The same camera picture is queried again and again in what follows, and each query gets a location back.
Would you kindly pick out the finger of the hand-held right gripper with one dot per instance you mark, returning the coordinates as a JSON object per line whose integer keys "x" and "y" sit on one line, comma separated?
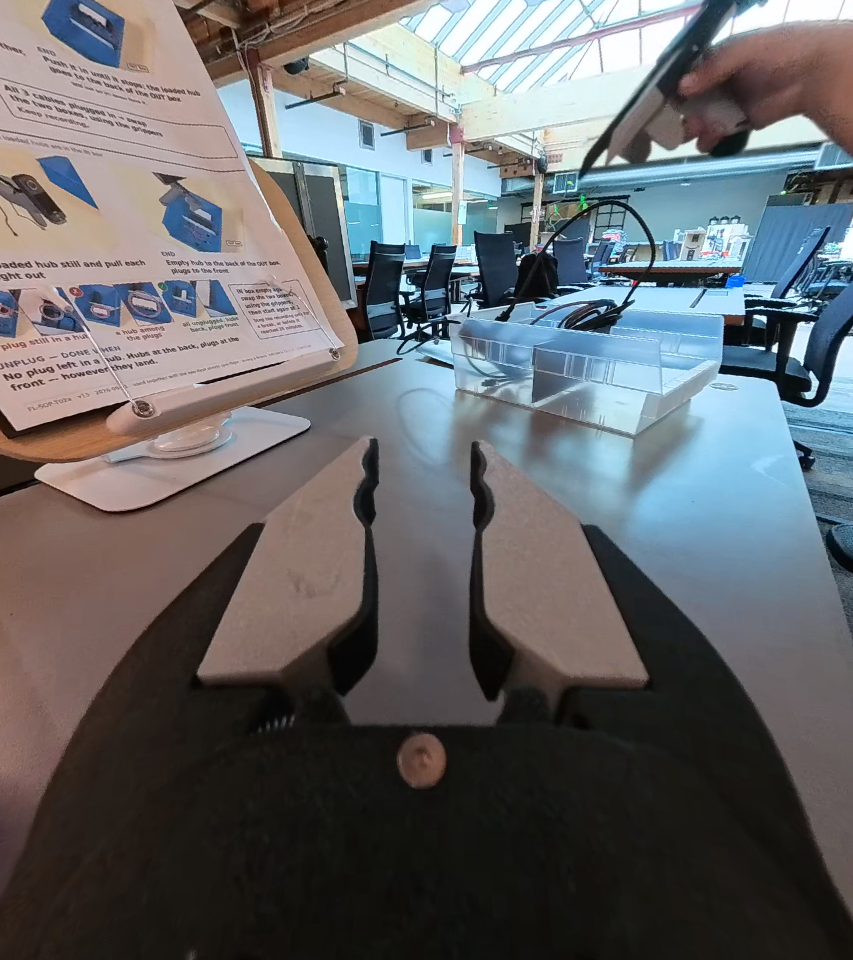
{"x": 644, "y": 127}

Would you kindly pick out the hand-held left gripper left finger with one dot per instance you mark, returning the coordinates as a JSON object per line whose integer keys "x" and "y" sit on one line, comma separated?
{"x": 306, "y": 585}

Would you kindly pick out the clear plastic bin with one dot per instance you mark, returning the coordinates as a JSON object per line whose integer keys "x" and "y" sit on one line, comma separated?
{"x": 621, "y": 375}

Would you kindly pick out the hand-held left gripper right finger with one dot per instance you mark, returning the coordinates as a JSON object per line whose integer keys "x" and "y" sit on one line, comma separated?
{"x": 554, "y": 600}

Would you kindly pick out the wooden document stand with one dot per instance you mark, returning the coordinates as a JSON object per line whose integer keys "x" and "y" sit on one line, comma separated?
{"x": 318, "y": 285}

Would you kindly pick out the dark fabric partition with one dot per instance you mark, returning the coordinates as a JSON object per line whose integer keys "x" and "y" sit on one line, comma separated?
{"x": 794, "y": 236}

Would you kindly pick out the person's right hand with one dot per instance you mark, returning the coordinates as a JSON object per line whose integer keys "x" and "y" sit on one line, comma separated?
{"x": 786, "y": 82}

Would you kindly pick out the printed instruction sheet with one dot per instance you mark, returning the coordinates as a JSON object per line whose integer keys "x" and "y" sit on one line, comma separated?
{"x": 134, "y": 187}

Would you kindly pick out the wooden table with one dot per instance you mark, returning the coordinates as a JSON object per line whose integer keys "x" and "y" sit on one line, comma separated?
{"x": 666, "y": 268}

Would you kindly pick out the dark framed panel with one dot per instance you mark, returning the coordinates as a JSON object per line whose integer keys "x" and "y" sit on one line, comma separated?
{"x": 321, "y": 217}

